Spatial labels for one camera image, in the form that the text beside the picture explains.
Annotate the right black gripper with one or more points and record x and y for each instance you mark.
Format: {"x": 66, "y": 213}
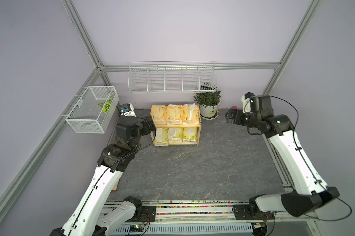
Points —
{"x": 233, "y": 111}

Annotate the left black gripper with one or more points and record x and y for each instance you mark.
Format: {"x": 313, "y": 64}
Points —
{"x": 147, "y": 130}

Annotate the orange tissue pack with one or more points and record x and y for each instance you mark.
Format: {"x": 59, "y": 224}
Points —
{"x": 158, "y": 113}
{"x": 174, "y": 114}
{"x": 191, "y": 114}

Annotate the green tissue pack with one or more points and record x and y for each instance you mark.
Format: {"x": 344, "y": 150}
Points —
{"x": 161, "y": 138}
{"x": 175, "y": 135}
{"x": 190, "y": 135}

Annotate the wooden two-tier shelf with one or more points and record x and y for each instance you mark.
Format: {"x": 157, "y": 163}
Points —
{"x": 176, "y": 124}

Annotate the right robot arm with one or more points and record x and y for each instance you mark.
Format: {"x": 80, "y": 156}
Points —
{"x": 310, "y": 190}

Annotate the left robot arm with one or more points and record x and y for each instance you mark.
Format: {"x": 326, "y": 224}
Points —
{"x": 111, "y": 165}

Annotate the potted green plant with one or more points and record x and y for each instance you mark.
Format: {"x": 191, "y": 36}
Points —
{"x": 208, "y": 99}

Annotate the green leaf toy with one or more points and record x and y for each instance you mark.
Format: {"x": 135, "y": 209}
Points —
{"x": 106, "y": 106}

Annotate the beige work glove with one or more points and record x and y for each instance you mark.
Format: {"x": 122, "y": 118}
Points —
{"x": 115, "y": 185}

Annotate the green circuit board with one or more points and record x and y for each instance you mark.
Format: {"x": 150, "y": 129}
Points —
{"x": 136, "y": 228}

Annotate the long white wire basket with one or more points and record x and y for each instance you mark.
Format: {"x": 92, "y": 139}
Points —
{"x": 172, "y": 77}

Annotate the white wire cube basket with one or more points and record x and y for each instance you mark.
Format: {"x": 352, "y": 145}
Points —
{"x": 86, "y": 116}

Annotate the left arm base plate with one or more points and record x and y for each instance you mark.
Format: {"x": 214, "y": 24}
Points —
{"x": 144, "y": 214}

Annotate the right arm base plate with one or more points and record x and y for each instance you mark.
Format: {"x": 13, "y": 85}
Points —
{"x": 251, "y": 212}

